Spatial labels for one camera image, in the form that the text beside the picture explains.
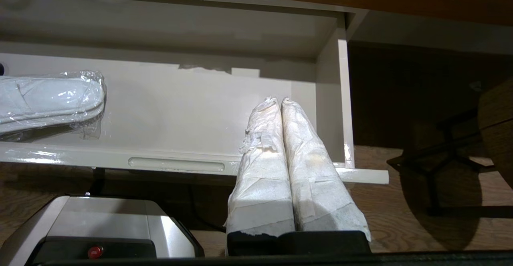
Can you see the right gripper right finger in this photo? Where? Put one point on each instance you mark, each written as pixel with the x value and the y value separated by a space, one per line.
pixel 316 182

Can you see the packaged white slippers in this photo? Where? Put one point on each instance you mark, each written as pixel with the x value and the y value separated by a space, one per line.
pixel 48 97

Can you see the black metal stand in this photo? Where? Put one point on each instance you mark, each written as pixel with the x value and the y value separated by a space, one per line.
pixel 433 190

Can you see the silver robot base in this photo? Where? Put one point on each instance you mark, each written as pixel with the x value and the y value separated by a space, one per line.
pixel 104 214

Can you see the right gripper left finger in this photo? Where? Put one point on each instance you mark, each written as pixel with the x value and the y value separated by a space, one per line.
pixel 262 178

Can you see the white cabinet drawer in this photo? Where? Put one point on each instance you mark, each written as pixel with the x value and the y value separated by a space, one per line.
pixel 180 109

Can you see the red base button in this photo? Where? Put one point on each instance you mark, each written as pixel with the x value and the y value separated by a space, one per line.
pixel 95 252

